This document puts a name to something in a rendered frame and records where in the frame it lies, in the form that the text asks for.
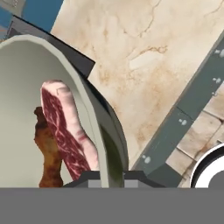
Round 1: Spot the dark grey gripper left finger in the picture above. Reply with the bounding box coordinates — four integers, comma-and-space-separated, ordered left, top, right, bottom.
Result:
62, 170, 102, 188

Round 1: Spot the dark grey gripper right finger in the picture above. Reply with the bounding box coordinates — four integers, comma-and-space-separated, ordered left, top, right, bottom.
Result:
122, 170, 166, 188

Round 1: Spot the brown chicken drumstick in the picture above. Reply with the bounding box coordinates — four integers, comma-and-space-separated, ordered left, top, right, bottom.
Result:
32, 106, 65, 188

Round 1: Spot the black and white round object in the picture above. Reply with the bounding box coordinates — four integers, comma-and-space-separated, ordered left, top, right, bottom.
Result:
189, 143, 224, 188

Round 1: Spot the raw red marbled steak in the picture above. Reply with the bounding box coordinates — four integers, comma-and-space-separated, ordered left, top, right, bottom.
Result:
39, 80, 101, 181

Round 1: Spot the pale grey bowl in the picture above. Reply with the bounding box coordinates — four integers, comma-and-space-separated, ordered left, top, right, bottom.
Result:
0, 34, 130, 188

